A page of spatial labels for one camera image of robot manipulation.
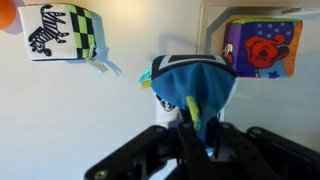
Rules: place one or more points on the blue fabric number cube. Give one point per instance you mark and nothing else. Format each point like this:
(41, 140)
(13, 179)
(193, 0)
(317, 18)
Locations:
(193, 86)

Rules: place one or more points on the purple and red fabric cube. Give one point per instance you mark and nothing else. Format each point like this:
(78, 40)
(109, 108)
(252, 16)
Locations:
(263, 50)

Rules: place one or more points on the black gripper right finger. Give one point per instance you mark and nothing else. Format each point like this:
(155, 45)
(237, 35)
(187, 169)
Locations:
(263, 153)

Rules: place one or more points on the orange toy fruit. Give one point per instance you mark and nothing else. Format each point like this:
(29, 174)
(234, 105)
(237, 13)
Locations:
(6, 13)

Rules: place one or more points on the black white zebra fabric cube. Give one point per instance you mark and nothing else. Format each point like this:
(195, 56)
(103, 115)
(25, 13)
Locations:
(53, 31)

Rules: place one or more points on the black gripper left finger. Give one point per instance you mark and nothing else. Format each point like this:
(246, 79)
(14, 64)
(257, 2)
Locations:
(146, 153)

